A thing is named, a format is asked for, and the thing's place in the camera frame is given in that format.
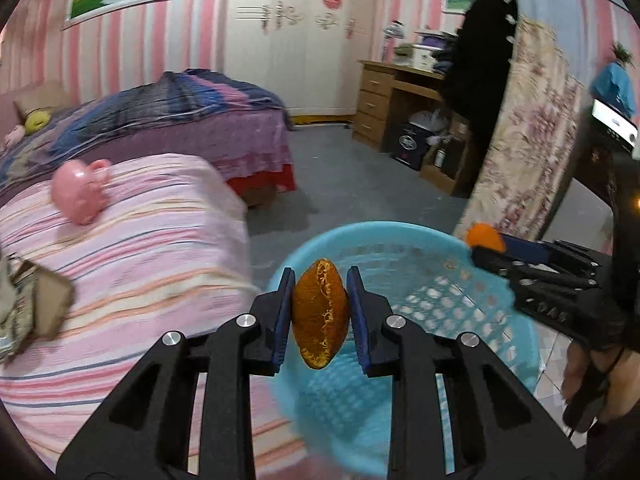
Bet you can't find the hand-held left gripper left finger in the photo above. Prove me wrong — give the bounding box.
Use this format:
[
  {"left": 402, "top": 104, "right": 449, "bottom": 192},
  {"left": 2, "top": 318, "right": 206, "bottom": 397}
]
[{"left": 55, "top": 267, "right": 297, "bottom": 480}]

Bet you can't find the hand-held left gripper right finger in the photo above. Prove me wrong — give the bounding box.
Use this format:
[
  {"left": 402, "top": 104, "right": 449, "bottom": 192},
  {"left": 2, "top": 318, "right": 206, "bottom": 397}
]
[{"left": 346, "top": 266, "right": 586, "bottom": 480}]

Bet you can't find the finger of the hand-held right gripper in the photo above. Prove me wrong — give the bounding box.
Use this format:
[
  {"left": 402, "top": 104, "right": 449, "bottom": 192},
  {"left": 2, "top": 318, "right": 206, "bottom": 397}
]
[
  {"left": 471, "top": 246, "right": 598, "bottom": 292},
  {"left": 499, "top": 235, "right": 603, "bottom": 270}
]

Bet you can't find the light blue plastic basket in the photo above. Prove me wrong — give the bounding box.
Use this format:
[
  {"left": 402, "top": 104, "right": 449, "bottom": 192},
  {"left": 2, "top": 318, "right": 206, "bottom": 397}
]
[{"left": 265, "top": 220, "right": 542, "bottom": 478}]

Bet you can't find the person's right forearm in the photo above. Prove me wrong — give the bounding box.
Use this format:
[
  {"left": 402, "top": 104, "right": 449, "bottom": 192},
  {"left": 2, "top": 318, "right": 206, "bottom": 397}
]
[{"left": 582, "top": 360, "right": 640, "bottom": 480}]

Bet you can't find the person's right hand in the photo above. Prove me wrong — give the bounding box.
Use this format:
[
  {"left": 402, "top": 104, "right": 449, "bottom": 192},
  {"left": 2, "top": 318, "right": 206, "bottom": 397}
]
[{"left": 561, "top": 342, "right": 627, "bottom": 426}]

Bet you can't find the floral mattress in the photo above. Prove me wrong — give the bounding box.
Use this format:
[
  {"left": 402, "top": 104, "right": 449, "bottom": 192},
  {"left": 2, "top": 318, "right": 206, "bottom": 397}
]
[{"left": 454, "top": 16, "right": 585, "bottom": 247}]

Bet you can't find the pink striped bed sheet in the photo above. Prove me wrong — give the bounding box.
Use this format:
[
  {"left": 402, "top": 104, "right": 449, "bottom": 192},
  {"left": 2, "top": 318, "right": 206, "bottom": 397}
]
[{"left": 0, "top": 154, "right": 313, "bottom": 472}]

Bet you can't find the black bag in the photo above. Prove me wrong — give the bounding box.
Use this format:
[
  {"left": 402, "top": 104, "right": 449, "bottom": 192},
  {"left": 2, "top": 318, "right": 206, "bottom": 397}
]
[{"left": 391, "top": 122, "right": 437, "bottom": 172}]

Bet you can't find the white plastic bag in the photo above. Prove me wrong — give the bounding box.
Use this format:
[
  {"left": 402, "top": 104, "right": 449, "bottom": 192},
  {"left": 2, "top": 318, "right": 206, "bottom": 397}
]
[{"left": 409, "top": 109, "right": 452, "bottom": 137}]

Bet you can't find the black hanging coat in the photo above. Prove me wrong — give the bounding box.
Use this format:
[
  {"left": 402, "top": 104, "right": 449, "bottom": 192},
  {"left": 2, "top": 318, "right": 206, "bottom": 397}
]
[{"left": 439, "top": 0, "right": 519, "bottom": 197}]

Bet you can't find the blue cloth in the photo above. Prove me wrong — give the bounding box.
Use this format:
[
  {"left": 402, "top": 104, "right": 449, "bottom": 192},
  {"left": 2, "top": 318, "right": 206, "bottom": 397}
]
[{"left": 591, "top": 61, "right": 639, "bottom": 116}]

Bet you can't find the wooden desk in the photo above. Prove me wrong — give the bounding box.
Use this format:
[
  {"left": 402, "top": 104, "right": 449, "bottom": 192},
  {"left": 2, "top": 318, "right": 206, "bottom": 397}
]
[{"left": 351, "top": 59, "right": 482, "bottom": 197}]

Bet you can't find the purple striped blanket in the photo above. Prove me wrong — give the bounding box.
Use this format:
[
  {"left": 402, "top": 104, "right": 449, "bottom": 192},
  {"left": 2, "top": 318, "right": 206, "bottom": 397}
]
[{"left": 0, "top": 69, "right": 297, "bottom": 207}]

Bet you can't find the white printer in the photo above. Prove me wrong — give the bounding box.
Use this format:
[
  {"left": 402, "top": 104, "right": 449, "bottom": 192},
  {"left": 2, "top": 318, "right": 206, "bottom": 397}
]
[{"left": 394, "top": 42, "right": 446, "bottom": 69}]

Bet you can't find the white wardrobe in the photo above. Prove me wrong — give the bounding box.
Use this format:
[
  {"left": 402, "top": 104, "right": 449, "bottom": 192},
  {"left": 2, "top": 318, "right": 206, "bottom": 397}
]
[{"left": 227, "top": 0, "right": 382, "bottom": 117}]

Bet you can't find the yellow plush toy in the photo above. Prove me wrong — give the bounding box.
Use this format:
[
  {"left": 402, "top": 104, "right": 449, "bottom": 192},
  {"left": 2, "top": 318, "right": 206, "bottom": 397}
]
[{"left": 25, "top": 109, "right": 52, "bottom": 134}]

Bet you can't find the brown pillow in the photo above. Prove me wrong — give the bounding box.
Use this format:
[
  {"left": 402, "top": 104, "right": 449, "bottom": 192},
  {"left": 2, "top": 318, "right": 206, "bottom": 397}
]
[{"left": 14, "top": 81, "right": 69, "bottom": 117}]

